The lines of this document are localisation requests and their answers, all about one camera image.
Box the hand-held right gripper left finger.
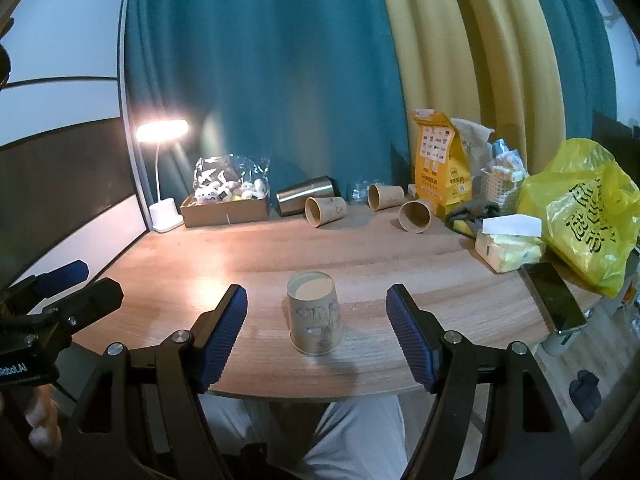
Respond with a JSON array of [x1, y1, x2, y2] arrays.
[[52, 284, 249, 480]]

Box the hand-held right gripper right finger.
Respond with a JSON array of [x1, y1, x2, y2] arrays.
[[385, 283, 583, 480]]

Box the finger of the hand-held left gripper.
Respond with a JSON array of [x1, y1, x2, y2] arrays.
[[30, 277, 124, 357], [7, 260, 90, 307]]

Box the floral print paper cup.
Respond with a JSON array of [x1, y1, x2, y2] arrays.
[[286, 271, 344, 358]]

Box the brown paper cup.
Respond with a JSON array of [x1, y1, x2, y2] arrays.
[[304, 196, 348, 229], [367, 183, 405, 212], [397, 198, 434, 235]]

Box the white cup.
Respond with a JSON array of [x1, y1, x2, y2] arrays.
[[539, 329, 577, 357]]

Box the person's left hand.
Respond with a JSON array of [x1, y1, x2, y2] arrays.
[[25, 385, 63, 457]]

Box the person's grey pants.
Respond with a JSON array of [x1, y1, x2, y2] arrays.
[[199, 394, 407, 480]]

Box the shallow cardboard box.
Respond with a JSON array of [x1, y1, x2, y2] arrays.
[[179, 192, 271, 229]]

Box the tissue pack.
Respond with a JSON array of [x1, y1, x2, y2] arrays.
[[473, 213, 547, 274]]

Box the grey work gloves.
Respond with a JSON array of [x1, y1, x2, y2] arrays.
[[444, 199, 501, 234]]

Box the black smartphone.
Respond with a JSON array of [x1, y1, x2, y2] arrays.
[[519, 261, 589, 336]]

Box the clear plastic bottle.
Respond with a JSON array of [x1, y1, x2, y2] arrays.
[[349, 180, 374, 205]]

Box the clear bag of toys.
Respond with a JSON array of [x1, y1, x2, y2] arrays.
[[193, 154, 271, 204]]

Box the stainless steel tumbler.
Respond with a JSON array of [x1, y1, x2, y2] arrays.
[[275, 175, 341, 218]]

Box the yellow paper bag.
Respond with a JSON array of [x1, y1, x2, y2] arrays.
[[410, 108, 474, 220]]

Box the white desk lamp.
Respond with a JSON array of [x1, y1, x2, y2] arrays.
[[135, 119, 190, 234]]

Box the white plastic basket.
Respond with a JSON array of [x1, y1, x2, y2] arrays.
[[479, 160, 530, 217]]

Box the dark slipper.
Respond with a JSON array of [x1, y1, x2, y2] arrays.
[[569, 369, 604, 422]]

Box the white paper bag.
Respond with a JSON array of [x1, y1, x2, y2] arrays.
[[449, 117, 494, 173]]

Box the yellow plastic shopping bag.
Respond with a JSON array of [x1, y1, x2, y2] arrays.
[[516, 138, 640, 299]]

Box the teal curtain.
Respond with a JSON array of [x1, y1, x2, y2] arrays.
[[122, 0, 618, 221]]

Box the yellow curtain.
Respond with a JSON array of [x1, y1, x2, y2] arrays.
[[374, 0, 576, 181]]

